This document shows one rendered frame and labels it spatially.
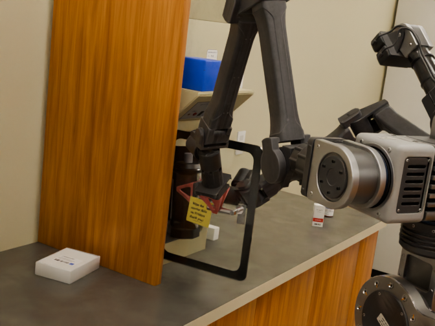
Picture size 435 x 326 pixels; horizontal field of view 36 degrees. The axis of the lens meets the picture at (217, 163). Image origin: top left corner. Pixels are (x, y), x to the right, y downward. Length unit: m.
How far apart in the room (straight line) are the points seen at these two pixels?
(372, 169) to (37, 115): 1.25
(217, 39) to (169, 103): 0.37
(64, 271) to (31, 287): 0.10
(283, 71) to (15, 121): 0.99
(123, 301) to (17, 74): 0.76
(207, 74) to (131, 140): 0.29
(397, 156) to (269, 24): 0.41
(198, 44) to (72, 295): 0.82
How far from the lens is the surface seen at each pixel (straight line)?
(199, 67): 1.94
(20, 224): 2.27
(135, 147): 1.95
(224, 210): 1.87
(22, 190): 2.24
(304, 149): 1.36
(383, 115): 2.01
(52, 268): 1.99
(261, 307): 2.23
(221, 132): 1.74
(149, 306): 1.86
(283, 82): 1.45
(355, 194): 1.24
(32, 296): 1.89
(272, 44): 1.46
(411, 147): 1.29
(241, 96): 2.12
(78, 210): 2.14
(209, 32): 2.12
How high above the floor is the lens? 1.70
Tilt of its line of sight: 12 degrees down
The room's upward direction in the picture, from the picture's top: 7 degrees clockwise
